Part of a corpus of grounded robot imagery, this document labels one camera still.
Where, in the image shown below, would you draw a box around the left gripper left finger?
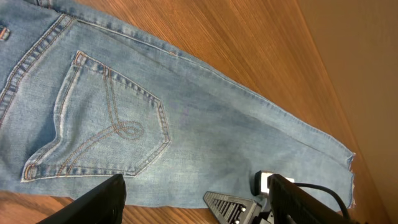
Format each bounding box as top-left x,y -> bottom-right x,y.
39,174 -> 126,224

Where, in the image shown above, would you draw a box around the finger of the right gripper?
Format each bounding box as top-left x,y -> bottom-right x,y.
203,191 -> 262,224

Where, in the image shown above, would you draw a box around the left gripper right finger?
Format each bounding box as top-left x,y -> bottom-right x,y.
267,174 -> 357,224

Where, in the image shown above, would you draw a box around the light blue denim jeans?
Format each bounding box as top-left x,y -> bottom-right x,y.
1,1 -> 354,208

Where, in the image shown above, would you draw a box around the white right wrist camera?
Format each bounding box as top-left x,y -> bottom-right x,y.
251,170 -> 295,197

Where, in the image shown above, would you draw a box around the black right camera cable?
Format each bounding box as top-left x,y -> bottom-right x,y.
294,182 -> 351,220

